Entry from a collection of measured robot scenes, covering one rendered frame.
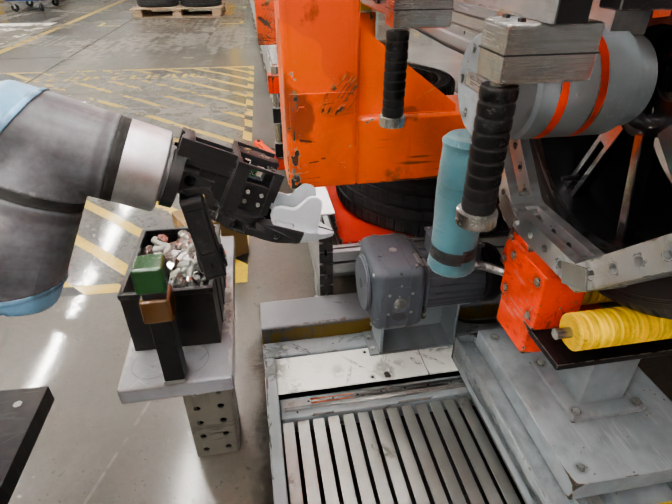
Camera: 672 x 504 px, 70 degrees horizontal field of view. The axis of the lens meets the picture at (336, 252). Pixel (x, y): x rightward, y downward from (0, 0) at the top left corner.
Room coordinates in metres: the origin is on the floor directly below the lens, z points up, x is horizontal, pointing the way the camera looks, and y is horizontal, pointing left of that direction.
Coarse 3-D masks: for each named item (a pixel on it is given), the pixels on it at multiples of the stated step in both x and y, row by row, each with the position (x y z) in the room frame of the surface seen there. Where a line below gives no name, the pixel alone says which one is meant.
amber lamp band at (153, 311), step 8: (168, 288) 0.52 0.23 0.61; (168, 296) 0.51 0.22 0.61; (144, 304) 0.49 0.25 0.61; (152, 304) 0.50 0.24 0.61; (160, 304) 0.50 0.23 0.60; (168, 304) 0.50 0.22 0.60; (144, 312) 0.49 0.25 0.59; (152, 312) 0.49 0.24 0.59; (160, 312) 0.50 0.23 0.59; (168, 312) 0.50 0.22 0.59; (144, 320) 0.49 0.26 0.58; (152, 320) 0.49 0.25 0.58; (160, 320) 0.50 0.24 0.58; (168, 320) 0.50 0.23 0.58
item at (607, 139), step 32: (640, 128) 0.67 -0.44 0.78; (544, 160) 0.83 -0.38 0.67; (576, 160) 0.84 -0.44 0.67; (608, 160) 0.73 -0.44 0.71; (640, 160) 0.65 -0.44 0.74; (576, 192) 0.75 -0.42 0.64; (608, 192) 0.78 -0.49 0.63; (640, 192) 0.64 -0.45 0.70; (576, 224) 0.70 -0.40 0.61; (608, 224) 0.69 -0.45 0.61; (640, 224) 0.69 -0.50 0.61
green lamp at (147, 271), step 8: (136, 256) 0.53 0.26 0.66; (144, 256) 0.53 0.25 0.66; (152, 256) 0.53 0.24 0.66; (160, 256) 0.53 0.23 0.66; (136, 264) 0.51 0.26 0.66; (144, 264) 0.51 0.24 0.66; (152, 264) 0.51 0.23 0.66; (160, 264) 0.51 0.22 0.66; (136, 272) 0.49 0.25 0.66; (144, 272) 0.50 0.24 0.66; (152, 272) 0.50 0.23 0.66; (160, 272) 0.50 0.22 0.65; (168, 272) 0.53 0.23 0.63; (136, 280) 0.49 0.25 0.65; (144, 280) 0.49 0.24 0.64; (152, 280) 0.50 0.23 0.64; (160, 280) 0.50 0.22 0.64; (168, 280) 0.52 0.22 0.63; (136, 288) 0.49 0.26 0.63; (144, 288) 0.49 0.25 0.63; (152, 288) 0.50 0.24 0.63; (160, 288) 0.50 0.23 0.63
